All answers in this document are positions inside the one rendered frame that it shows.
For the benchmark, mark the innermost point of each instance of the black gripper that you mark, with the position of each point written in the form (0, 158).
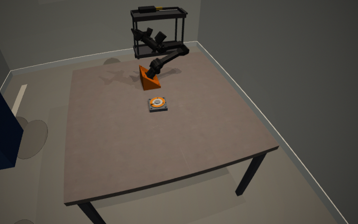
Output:
(139, 36)

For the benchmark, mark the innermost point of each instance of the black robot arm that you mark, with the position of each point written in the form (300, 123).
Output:
(157, 64)

